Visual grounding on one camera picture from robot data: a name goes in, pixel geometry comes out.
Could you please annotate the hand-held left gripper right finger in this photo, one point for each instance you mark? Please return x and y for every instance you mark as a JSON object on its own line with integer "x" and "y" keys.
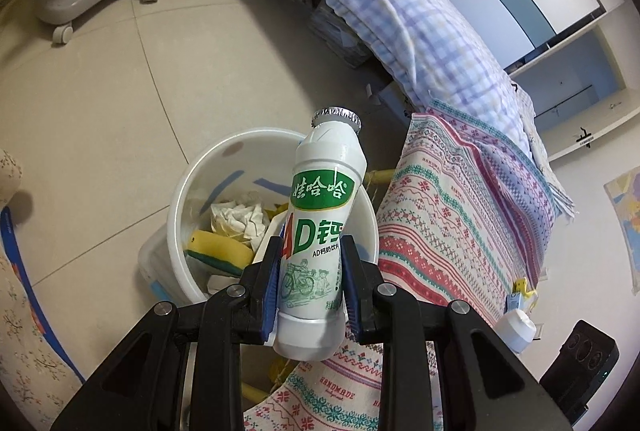
{"x": 350, "y": 291}

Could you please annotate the white wall plug device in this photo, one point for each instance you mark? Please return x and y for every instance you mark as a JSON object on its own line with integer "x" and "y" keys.
{"x": 515, "y": 328}

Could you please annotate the translucent white dotted bin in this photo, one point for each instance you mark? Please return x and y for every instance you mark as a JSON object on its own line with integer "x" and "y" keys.
{"x": 210, "y": 171}

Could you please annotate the wall map poster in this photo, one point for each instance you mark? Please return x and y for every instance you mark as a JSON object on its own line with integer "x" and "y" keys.
{"x": 627, "y": 201}

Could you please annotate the white door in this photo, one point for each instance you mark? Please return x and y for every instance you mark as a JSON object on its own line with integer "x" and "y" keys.
{"x": 615, "y": 121}

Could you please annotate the white paper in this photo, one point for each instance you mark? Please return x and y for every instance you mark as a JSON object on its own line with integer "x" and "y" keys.
{"x": 235, "y": 216}

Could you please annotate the white green drink bottle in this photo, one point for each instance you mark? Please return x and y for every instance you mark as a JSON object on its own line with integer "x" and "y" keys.
{"x": 320, "y": 221}

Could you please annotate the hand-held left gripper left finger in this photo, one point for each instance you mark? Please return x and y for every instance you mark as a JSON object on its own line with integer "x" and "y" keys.
{"x": 270, "y": 291}

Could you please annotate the yellow green sponge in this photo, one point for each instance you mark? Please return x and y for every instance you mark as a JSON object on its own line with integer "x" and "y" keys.
{"x": 220, "y": 246}

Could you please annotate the purple checked quilt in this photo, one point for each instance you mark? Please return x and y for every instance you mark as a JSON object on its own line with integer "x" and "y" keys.
{"x": 400, "y": 11}

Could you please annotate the patterned woven tablecloth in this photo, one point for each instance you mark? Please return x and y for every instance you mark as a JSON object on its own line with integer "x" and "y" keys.
{"x": 435, "y": 211}

